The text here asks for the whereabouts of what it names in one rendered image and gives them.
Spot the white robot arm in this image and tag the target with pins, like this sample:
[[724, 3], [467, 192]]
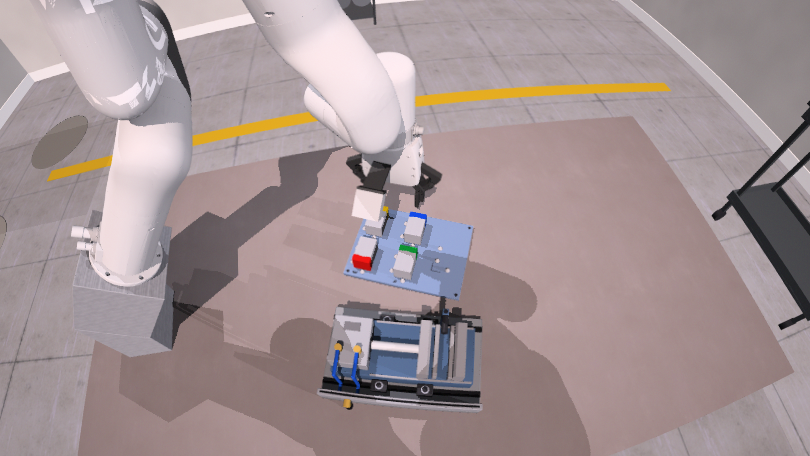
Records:
[[117, 58]]

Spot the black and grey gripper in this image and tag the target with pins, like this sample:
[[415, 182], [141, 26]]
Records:
[[407, 164]]

